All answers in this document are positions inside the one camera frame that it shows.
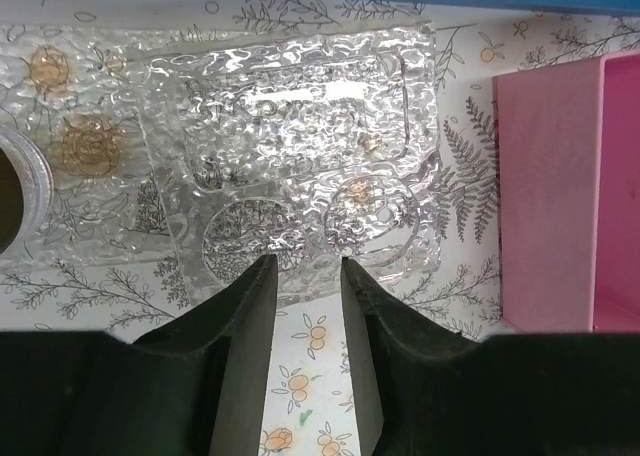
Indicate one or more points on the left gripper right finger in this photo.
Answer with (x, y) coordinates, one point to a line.
(402, 371)

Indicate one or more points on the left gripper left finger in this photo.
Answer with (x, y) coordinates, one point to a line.
(209, 370)

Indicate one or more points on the clear glass toothbrush holder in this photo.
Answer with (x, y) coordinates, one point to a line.
(312, 148)

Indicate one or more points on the clear cup brown base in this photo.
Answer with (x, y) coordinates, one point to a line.
(20, 191)

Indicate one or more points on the clear textured glass tray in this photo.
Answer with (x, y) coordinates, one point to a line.
(70, 123)

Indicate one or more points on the pink drawer box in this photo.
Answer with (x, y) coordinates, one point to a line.
(569, 184)

